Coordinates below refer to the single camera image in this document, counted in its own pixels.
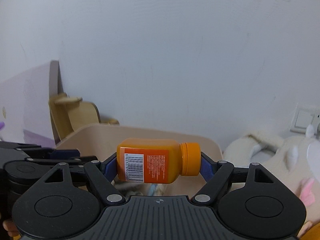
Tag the white wall socket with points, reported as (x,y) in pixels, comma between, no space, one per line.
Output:
(303,117)

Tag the hamster plush with carrot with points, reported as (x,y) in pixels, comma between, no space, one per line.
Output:
(309,231)

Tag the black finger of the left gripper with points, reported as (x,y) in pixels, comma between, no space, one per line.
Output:
(62,154)

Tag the orange plastic bottle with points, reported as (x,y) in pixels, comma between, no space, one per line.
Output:
(157,161)

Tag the cream plush slipper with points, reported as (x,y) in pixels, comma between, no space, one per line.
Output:
(294,161)

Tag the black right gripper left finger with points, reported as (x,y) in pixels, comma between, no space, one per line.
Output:
(100,176)

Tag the lavender headboard panel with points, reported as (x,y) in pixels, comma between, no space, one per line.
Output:
(24,105)

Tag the brown cardboard stand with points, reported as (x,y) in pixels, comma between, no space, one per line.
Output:
(72,113)

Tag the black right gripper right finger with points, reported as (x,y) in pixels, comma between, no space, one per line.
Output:
(217,175)

